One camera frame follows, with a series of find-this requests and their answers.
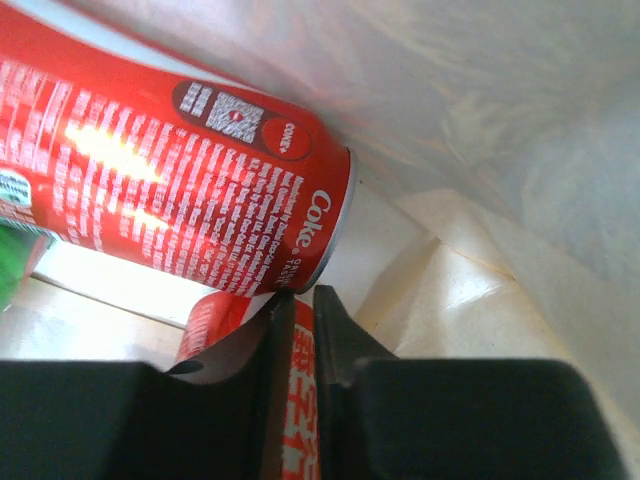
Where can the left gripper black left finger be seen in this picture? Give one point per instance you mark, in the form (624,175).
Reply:
(104,420)

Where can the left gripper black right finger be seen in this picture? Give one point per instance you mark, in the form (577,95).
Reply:
(383,417)

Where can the red cola can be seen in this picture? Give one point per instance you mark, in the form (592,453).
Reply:
(257,356)
(112,145)

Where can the beige canvas tote bag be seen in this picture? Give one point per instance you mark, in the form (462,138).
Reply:
(498,144)

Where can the green Perrier bottle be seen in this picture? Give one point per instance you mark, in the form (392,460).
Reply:
(23,242)

